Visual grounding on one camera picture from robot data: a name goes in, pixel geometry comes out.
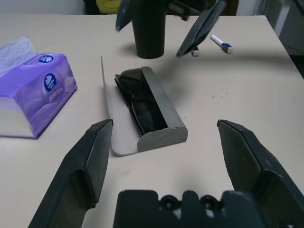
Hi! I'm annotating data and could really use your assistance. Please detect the blue and white marker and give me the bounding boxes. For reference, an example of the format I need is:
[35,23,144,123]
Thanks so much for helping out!
[210,34,235,55]

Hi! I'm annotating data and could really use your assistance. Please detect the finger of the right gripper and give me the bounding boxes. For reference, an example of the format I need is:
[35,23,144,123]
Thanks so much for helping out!
[115,0,134,33]
[175,0,226,58]

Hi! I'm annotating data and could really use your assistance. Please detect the purple tissue pack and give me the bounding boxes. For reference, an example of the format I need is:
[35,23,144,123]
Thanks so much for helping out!
[0,35,78,140]

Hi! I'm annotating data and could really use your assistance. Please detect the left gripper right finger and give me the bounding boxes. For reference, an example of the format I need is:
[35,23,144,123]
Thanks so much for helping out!
[217,119,304,228]

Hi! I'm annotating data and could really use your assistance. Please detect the black plastic cup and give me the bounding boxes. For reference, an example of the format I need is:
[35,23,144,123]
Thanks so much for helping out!
[132,0,167,59]

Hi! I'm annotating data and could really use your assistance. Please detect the grey glasses case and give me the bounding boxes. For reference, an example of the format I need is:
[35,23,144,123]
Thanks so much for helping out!
[101,56,189,157]

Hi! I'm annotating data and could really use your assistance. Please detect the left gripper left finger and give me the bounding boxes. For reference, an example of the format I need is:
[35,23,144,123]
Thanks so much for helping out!
[28,118,114,228]

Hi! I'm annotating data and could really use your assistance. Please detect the yellow-green object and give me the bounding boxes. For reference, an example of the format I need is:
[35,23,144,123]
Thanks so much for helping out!
[96,0,119,14]

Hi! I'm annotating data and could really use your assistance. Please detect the black sunglasses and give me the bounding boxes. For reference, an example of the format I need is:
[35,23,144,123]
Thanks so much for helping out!
[114,67,168,137]

